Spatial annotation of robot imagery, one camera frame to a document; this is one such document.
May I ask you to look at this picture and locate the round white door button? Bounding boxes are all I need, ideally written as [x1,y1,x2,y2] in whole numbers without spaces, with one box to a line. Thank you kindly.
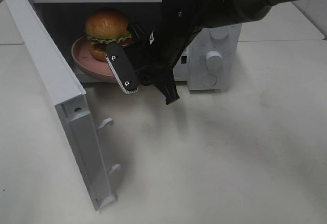
[201,74,218,87]

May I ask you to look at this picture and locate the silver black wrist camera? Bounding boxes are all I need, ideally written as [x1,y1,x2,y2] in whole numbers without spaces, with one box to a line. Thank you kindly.
[106,43,138,94]

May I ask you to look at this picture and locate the lower white timer knob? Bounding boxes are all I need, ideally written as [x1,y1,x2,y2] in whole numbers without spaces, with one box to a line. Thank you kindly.
[205,51,223,70]

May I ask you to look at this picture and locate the white microwave door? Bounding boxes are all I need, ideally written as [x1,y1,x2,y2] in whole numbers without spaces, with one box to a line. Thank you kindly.
[4,0,120,211]

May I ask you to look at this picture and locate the white microwave oven body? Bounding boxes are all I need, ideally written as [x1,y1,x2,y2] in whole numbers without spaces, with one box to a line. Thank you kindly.
[29,0,241,90]

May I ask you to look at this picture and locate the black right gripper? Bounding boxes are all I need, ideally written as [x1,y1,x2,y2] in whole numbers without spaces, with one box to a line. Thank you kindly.
[124,0,202,105]

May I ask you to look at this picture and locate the pink round plate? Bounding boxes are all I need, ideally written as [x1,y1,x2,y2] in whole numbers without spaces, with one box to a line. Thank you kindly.
[71,35,117,84]

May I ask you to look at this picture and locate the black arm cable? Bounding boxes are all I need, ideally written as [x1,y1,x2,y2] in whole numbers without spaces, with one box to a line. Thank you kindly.
[135,65,159,87]

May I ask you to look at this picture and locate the burger with lettuce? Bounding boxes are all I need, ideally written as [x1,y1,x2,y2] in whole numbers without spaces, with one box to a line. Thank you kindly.
[85,8,133,62]

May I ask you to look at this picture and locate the upper white power knob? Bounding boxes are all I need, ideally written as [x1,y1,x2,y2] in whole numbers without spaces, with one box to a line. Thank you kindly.
[209,26,229,40]

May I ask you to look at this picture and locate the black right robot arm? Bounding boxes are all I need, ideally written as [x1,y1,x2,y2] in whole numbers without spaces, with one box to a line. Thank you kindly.
[120,0,297,104]

